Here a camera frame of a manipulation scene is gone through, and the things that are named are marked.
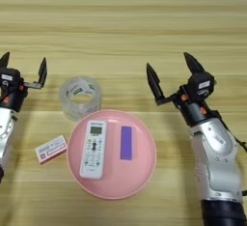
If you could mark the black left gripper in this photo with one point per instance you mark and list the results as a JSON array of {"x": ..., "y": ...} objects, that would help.
[{"x": 14, "y": 99}]

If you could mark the left gripper labelled black box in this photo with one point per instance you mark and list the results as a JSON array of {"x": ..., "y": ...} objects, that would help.
[{"x": 15, "y": 83}]

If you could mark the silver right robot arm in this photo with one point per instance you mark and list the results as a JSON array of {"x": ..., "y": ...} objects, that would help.
[{"x": 215, "y": 159}]

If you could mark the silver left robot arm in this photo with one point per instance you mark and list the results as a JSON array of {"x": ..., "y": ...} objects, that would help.
[{"x": 6, "y": 130}]

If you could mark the white red label card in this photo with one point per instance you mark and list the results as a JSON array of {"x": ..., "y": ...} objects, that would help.
[{"x": 51, "y": 149}]

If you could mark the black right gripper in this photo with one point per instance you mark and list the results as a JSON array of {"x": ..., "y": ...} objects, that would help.
[{"x": 196, "y": 112}]

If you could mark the purple rectangular block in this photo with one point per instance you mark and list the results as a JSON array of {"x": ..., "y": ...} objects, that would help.
[{"x": 126, "y": 143}]

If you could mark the right gripper labelled black box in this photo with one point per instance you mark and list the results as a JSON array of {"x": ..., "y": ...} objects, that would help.
[{"x": 197, "y": 91}]

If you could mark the clear tape roll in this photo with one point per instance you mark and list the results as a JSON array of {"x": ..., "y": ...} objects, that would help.
[{"x": 66, "y": 107}]

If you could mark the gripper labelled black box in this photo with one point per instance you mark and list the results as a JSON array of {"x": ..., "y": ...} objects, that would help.
[
  {"x": 15, "y": 83},
  {"x": 197, "y": 91}
]

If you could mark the pink round plate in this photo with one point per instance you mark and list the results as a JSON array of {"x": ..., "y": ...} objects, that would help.
[{"x": 128, "y": 178}]

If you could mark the white remote control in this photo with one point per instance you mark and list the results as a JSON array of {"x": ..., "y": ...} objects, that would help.
[{"x": 93, "y": 162}]

